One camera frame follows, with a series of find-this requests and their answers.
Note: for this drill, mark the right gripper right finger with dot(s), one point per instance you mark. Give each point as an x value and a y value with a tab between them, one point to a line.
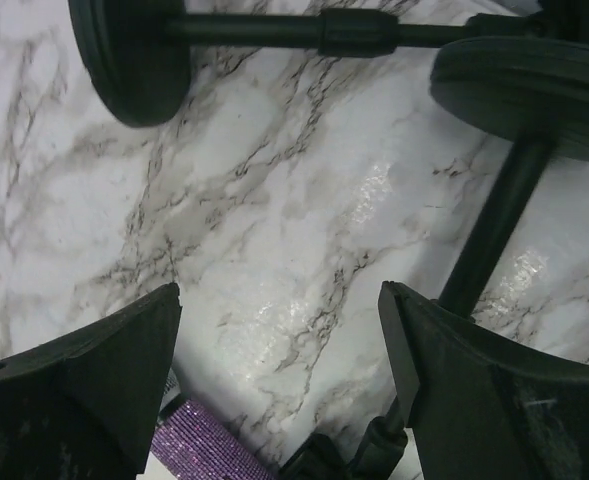
481	406

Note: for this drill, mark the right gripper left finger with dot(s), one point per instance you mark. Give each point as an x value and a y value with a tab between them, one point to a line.
85	405

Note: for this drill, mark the black microphone stand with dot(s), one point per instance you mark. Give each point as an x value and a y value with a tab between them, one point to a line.
383	443
134	60

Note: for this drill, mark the purple glitter microphone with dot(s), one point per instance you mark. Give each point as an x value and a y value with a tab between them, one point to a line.
191	443

